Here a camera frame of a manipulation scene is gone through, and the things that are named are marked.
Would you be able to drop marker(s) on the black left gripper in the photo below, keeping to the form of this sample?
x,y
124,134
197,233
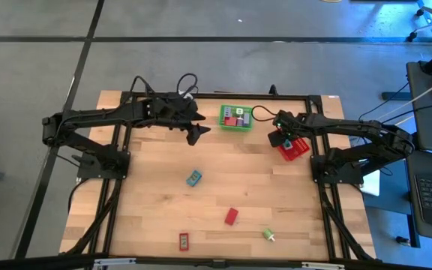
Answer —
x,y
167,110

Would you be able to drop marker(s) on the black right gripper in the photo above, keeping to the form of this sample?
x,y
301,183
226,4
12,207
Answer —
x,y
287,122

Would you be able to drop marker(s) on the plain red box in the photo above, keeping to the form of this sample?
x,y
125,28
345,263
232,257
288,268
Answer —
x,y
231,216

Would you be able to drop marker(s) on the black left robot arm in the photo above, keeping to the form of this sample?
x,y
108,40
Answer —
x,y
99,116

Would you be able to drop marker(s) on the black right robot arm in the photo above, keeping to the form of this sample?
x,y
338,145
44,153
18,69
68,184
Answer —
x,y
351,129

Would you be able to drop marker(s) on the office chair wheel base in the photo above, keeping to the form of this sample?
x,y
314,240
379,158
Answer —
x,y
431,24

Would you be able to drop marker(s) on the red plastic basket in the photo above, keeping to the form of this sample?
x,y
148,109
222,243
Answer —
x,y
297,150

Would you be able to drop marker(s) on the green plastic basket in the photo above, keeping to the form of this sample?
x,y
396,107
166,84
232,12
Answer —
x,y
234,128

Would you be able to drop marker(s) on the teal and blue box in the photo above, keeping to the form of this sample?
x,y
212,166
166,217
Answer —
x,y
194,178

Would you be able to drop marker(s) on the green item with white tip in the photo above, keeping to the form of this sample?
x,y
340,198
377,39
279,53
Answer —
x,y
268,234

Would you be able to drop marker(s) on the white paper sheet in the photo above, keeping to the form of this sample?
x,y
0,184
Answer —
x,y
371,184

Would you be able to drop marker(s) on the black aluminium table frame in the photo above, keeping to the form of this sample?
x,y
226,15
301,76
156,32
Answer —
x,y
238,96

